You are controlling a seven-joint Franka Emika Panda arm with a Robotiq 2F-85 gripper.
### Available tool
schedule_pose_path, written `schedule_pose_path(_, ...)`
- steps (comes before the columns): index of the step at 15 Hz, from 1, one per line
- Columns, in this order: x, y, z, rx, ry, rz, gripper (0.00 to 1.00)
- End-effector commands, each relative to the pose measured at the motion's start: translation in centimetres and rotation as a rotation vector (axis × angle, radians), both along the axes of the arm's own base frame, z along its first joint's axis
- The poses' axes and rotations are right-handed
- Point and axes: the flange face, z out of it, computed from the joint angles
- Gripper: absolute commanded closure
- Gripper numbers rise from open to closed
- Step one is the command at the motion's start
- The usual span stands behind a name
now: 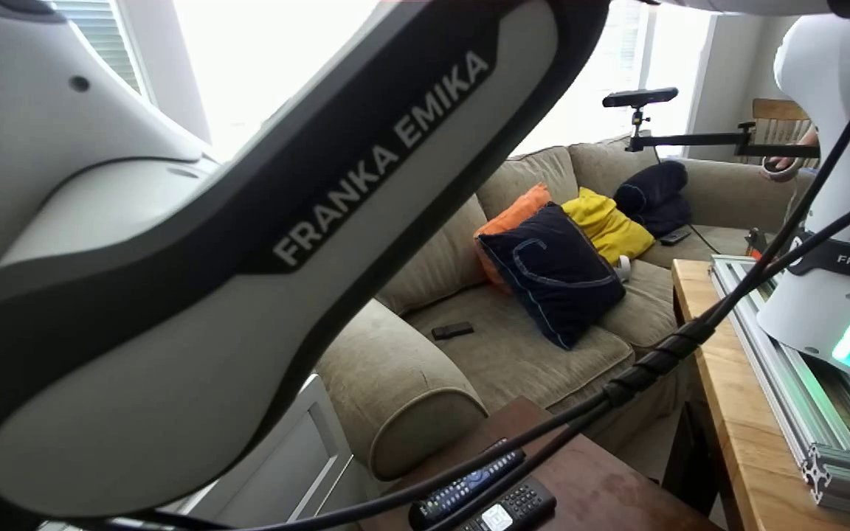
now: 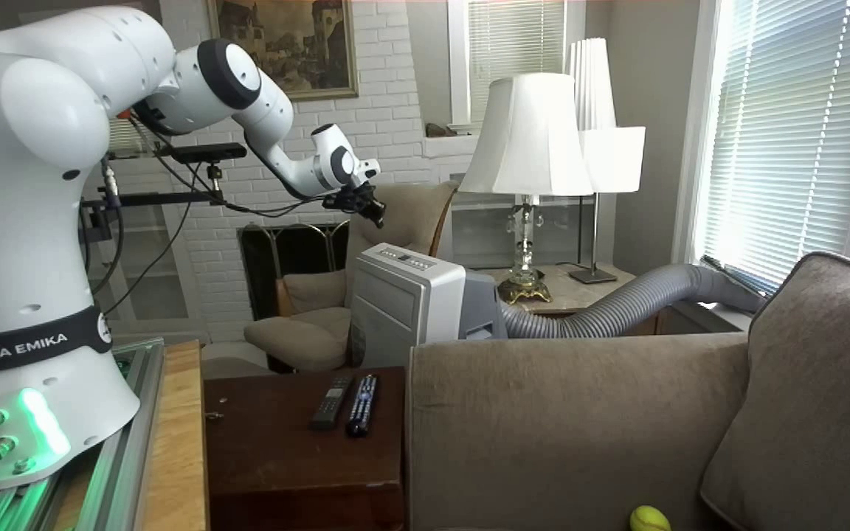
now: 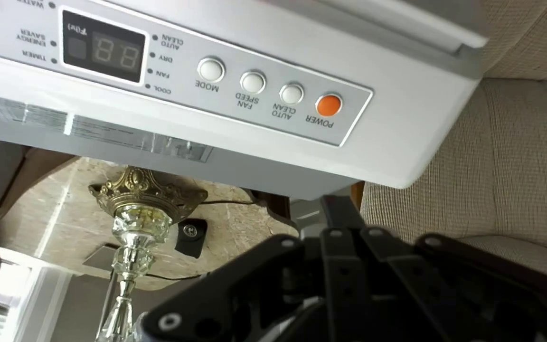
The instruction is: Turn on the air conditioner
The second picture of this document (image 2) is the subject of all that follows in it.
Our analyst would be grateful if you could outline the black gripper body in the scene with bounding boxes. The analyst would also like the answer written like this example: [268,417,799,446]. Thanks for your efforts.
[321,181,380,214]

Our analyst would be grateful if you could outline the black fireplace screen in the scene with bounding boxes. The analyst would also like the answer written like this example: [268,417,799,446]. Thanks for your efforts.
[236,219,352,321]

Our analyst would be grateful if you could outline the beige upholstered armchair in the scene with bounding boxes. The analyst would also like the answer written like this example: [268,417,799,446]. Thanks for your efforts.
[243,178,464,374]

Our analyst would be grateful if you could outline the framed dark painting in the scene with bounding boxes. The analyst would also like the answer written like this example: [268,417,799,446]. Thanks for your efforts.
[203,0,360,104]

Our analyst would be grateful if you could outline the crystal lamp with white shade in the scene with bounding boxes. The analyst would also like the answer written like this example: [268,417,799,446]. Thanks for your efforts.
[458,71,596,307]

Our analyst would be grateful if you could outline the black remote with blue buttons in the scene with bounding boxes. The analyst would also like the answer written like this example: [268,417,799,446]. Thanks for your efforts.
[345,372,380,440]

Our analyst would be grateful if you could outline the marble top end table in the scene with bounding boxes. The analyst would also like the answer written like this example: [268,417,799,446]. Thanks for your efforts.
[479,263,664,319]

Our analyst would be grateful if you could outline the slim lamp with white shade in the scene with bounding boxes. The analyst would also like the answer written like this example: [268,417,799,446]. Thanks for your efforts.
[568,36,650,290]

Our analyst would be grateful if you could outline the dark brown side table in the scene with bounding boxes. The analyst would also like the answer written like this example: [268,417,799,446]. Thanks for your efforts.
[202,366,411,531]

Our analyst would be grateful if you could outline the beige fabric sofa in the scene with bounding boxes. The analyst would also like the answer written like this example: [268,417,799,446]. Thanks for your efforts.
[405,248,850,531]

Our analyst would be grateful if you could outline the light wooden robot table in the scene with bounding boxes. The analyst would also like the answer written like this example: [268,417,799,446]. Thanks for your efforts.
[134,337,213,531]

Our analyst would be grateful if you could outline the yellow tennis ball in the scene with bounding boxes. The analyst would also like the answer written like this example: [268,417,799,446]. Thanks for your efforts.
[627,501,672,531]

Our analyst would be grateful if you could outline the white window blinds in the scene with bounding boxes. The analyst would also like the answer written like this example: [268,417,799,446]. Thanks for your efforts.
[702,0,850,290]

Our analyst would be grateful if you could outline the brown sofa cushion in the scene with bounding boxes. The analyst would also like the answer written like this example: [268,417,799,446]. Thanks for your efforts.
[699,248,850,531]

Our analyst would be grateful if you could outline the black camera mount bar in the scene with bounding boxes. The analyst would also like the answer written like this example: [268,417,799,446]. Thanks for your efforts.
[79,138,250,248]

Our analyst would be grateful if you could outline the black cable bundle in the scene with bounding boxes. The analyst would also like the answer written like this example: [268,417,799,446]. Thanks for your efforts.
[97,116,312,319]

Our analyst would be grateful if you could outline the grey ribbed exhaust hose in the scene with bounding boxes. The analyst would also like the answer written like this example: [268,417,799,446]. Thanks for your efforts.
[495,259,774,343]

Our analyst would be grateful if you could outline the aluminium frame rail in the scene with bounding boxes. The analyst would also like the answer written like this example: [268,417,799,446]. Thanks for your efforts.
[8,337,168,531]

